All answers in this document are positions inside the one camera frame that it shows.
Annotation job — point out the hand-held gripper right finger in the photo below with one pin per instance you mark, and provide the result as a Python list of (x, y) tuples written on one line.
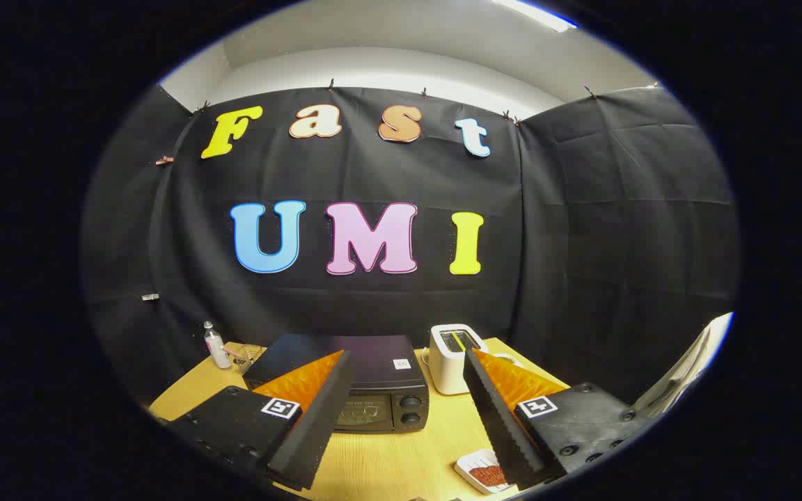
[(495, 417)]

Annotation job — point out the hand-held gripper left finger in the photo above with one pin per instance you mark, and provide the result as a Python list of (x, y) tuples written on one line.
[(317, 424)]

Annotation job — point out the red meat slice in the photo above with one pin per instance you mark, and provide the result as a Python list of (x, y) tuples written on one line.
[(488, 476)]

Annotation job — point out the black toaster oven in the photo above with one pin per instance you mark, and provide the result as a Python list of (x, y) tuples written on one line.
[(373, 362)]

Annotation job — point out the white bread toaster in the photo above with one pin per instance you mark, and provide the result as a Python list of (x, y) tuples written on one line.
[(446, 369)]

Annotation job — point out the white rectangular dish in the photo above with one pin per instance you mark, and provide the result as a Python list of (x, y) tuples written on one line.
[(470, 465)]

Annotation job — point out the white divided bean dish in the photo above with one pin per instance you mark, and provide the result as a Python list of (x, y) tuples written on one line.
[(507, 358)]

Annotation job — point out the small clear bottle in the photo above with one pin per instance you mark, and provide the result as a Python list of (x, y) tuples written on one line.
[(217, 351)]

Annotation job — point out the black backdrop cloth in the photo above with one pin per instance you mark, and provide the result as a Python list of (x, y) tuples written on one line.
[(582, 243)]

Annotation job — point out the ceiling light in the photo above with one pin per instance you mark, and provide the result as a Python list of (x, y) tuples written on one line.
[(537, 14)]

